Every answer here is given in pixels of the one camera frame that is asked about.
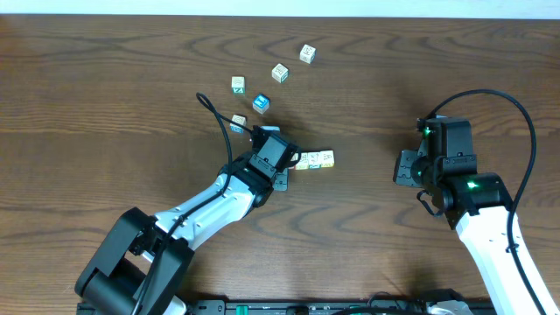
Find wooden block teal edge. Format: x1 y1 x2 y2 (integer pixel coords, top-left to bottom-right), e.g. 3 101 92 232
271 63 289 83

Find wooden block red edge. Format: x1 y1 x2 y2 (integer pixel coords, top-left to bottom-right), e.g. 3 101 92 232
289 153 299 170

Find wooden block blue side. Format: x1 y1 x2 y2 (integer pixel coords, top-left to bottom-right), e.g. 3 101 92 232
230 115 247 134

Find wooden block plain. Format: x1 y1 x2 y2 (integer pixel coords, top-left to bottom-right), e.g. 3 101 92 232
320 150 335 168

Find wooden block green edge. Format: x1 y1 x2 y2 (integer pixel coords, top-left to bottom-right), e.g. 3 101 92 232
307 152 321 169

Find wooden block yellow W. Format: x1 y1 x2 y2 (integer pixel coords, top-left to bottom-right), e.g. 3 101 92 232
295 152 309 170

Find wooden block blue I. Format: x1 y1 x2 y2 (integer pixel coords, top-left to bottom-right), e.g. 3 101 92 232
252 94 270 115

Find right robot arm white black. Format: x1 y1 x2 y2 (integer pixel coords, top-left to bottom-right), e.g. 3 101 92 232
393 116 559 314

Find right black cable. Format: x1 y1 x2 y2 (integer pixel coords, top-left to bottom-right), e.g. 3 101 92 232
417 88 548 315

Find wooden block green Z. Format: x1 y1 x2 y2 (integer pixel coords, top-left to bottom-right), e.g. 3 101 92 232
231 76 246 95

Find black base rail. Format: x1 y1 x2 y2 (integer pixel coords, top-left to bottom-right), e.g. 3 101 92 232
164 291 495 315

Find wooden block top right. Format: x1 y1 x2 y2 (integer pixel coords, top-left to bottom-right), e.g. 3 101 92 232
299 44 317 64

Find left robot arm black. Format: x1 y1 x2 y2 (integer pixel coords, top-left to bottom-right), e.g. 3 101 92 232
74 126 301 314

